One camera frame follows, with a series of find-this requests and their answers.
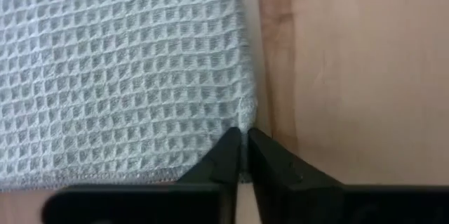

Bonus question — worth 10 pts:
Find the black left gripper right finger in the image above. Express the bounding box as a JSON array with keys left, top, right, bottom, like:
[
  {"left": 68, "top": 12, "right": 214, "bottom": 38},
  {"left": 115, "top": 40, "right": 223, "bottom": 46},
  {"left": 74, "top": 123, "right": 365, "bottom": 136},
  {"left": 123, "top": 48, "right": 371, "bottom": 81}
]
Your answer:
[{"left": 247, "top": 128, "right": 449, "bottom": 224}]

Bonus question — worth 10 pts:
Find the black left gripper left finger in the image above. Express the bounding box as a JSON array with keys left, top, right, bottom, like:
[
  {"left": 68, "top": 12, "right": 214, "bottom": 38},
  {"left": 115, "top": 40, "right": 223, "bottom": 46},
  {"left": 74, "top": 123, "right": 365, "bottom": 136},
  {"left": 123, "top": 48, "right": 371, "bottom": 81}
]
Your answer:
[{"left": 41, "top": 127, "right": 243, "bottom": 224}]

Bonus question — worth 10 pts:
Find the grey waffle-weave towel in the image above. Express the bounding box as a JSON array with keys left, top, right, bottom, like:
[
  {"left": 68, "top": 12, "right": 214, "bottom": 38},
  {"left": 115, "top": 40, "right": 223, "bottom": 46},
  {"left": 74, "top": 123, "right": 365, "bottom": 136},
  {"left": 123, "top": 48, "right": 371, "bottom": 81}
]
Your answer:
[{"left": 0, "top": 0, "right": 259, "bottom": 192}]

